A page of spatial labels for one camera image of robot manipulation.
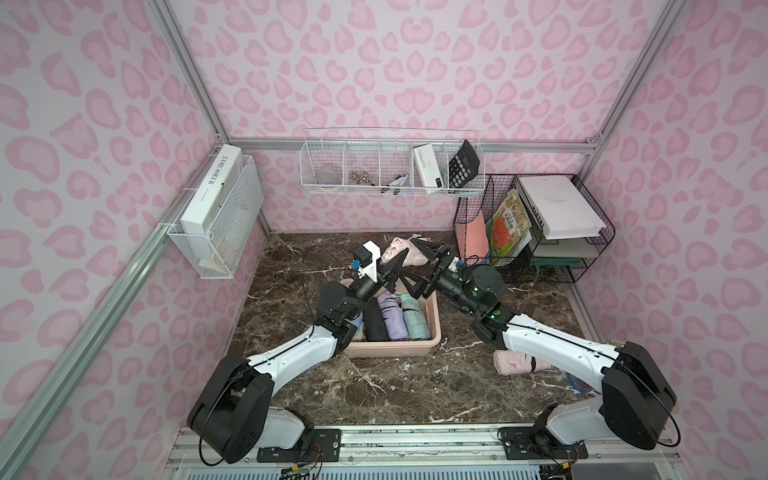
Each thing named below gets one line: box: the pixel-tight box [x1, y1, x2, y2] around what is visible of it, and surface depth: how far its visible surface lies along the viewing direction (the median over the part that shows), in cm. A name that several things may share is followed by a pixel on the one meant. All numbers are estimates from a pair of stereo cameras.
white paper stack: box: [518, 175, 607, 240], surface depth 97 cm
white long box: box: [180, 144, 245, 236], surface depth 70 cm
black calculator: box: [448, 139, 480, 188], surface depth 93 cm
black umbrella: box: [363, 297, 390, 342], surface depth 88 cm
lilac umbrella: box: [376, 293, 409, 341], surface depth 88 cm
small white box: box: [413, 143, 444, 188], surface depth 93 cm
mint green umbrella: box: [394, 292, 431, 341], surface depth 87 cm
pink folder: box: [466, 209, 489, 258], surface depth 116 cm
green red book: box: [486, 188, 532, 260], surface depth 103 cm
